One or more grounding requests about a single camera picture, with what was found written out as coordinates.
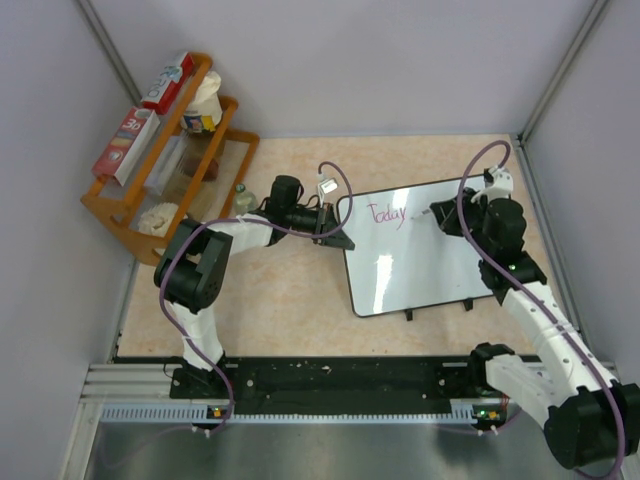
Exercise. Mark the red white toothpaste box upper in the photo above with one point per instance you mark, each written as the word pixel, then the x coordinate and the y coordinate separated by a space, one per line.
pixel 167 84

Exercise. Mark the white cup lower shelf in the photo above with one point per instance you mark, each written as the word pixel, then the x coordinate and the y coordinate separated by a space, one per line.
pixel 156 220

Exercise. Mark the orange wooden shelf rack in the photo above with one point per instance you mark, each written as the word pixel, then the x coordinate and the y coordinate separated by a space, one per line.
pixel 171 170

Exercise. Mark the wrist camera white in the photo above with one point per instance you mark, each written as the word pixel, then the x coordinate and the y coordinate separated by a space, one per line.
pixel 326 185
pixel 498 184

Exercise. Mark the white cup upper shelf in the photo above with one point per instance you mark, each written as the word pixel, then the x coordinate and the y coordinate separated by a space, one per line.
pixel 204 112

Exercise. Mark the white cup shelf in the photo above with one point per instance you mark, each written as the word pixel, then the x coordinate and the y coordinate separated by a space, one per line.
pixel 204 112
pixel 156 220

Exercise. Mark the red white toothpaste box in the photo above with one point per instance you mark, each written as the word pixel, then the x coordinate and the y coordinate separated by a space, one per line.
pixel 167 84
pixel 123 151

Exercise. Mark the white whiteboard black frame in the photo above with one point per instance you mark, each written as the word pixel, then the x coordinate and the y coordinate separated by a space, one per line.
pixel 399 264

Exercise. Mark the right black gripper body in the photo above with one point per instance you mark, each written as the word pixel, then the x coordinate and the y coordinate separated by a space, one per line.
pixel 473 213

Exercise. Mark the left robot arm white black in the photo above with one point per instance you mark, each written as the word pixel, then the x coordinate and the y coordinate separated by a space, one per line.
pixel 191 271

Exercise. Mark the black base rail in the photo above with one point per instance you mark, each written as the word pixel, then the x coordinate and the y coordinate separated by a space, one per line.
pixel 316 386

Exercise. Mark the red white toothpaste box lower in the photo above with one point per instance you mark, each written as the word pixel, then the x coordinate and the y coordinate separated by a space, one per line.
pixel 123 151

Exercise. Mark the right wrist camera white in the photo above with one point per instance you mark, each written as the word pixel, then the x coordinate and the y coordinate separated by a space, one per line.
pixel 498 184

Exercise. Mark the brown box on shelf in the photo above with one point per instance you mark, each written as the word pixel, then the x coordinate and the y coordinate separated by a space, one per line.
pixel 212 171

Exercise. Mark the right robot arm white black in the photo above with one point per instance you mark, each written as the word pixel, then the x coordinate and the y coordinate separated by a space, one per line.
pixel 586 414

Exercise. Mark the clear plastic bottle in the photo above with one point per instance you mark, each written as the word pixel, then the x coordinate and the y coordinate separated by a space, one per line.
pixel 244 201

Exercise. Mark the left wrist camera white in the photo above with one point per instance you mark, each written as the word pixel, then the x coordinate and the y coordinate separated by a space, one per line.
pixel 326 185

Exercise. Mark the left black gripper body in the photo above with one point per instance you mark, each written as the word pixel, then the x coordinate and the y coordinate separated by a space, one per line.
pixel 324 218

